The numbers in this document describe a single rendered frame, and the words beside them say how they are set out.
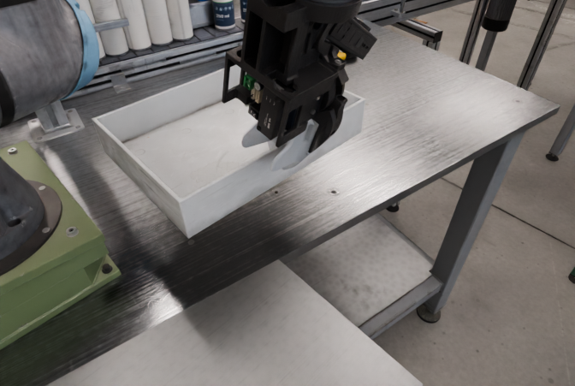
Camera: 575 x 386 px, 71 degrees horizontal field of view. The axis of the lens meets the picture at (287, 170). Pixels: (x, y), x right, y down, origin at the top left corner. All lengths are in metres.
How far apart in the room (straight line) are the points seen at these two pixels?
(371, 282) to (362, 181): 0.66
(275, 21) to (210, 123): 0.31
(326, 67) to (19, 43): 0.32
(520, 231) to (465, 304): 0.47
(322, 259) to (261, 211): 0.73
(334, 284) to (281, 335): 0.79
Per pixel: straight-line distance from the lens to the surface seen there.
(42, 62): 0.52
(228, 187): 0.41
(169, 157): 0.52
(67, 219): 0.56
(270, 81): 0.31
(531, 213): 2.04
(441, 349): 1.49
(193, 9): 1.08
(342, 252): 1.34
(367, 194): 0.64
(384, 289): 1.28
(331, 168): 0.68
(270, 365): 0.48
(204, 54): 1.03
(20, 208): 0.54
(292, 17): 0.28
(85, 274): 0.55
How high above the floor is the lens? 1.27
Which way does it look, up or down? 40 degrees down
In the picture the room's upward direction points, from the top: straight up
